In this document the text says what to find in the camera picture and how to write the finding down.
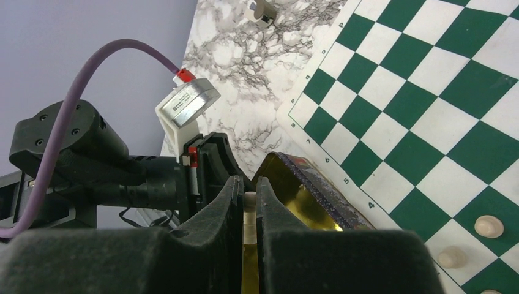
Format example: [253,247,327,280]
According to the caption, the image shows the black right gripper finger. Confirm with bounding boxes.
[256,177,444,293]

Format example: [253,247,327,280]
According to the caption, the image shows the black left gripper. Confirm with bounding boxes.
[1,132,252,293]

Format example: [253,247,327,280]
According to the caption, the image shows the white pawn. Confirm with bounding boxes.
[437,246,468,269]
[474,215,504,239]

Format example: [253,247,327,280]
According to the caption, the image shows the white pawn chess piece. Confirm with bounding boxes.
[480,289,502,294]

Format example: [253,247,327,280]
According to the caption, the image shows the gold tin white pieces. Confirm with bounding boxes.
[242,152,374,293]

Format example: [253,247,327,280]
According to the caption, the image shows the green white chess board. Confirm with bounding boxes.
[277,0,518,293]

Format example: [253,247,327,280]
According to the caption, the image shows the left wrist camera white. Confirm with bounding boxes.
[155,78,221,156]

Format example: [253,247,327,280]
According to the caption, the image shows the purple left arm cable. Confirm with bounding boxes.
[0,38,181,240]

